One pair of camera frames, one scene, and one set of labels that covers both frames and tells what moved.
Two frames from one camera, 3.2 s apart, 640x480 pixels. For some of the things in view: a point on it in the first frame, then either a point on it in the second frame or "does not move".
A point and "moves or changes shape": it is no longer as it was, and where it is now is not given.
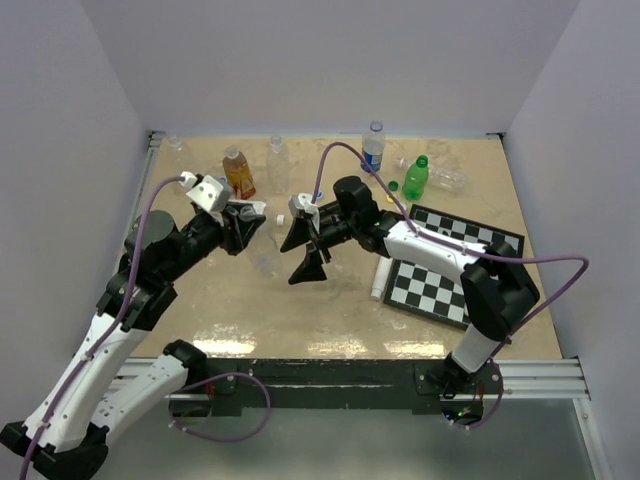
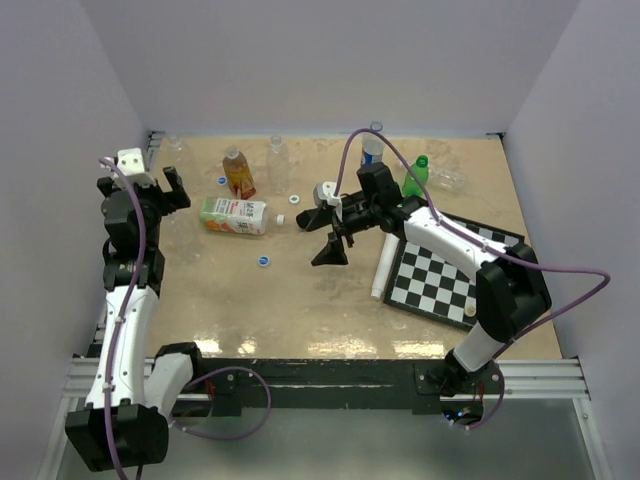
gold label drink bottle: [238, 174] does not move
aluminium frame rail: [559, 380] does not move
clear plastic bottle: [277, 162] does not move
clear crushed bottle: [266, 258] moves or changes shape
